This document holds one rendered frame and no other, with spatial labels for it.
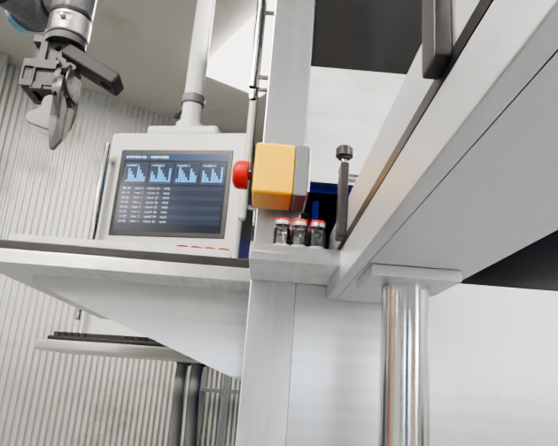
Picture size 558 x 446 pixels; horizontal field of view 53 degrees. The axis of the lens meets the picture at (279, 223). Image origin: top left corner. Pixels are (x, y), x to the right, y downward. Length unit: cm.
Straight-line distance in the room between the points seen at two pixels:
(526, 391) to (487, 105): 63
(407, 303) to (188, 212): 136
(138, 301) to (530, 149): 70
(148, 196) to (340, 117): 116
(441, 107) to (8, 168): 500
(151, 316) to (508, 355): 52
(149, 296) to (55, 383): 421
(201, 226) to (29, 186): 349
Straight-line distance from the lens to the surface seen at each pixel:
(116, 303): 92
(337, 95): 90
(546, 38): 23
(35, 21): 124
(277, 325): 79
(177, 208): 190
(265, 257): 66
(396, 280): 59
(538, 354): 87
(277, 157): 75
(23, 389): 505
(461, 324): 83
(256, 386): 78
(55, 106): 104
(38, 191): 523
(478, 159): 32
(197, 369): 188
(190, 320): 89
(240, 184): 76
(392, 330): 59
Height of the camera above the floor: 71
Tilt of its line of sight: 17 degrees up
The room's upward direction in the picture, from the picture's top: 4 degrees clockwise
